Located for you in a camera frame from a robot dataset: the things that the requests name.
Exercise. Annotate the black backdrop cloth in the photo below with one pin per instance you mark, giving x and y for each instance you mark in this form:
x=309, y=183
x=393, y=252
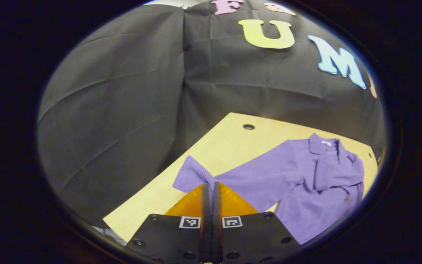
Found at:
x=123, y=128

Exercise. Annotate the purple button shirt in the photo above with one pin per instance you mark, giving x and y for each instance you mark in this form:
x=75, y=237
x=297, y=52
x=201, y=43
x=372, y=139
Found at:
x=306, y=190

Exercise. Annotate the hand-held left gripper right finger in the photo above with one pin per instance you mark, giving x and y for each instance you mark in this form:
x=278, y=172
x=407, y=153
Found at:
x=216, y=238

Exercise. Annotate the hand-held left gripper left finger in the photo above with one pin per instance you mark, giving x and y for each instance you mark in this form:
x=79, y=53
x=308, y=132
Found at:
x=205, y=238

